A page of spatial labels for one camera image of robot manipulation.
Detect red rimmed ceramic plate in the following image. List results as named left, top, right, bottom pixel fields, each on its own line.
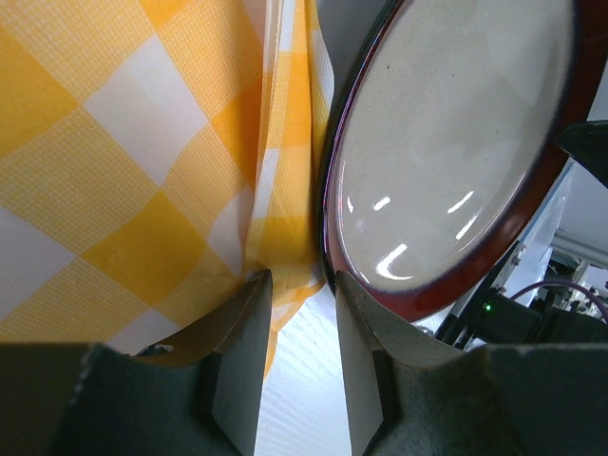
left=319, top=1, right=607, bottom=321

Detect orange checkered cloth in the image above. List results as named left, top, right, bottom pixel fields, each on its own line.
left=1, top=0, right=334, bottom=354

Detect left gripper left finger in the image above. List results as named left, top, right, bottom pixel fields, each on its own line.
left=1, top=271, right=273, bottom=455

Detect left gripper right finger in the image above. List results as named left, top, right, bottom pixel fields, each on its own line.
left=335, top=272, right=607, bottom=455

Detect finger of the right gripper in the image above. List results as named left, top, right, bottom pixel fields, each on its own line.
left=555, top=121, right=608, bottom=188

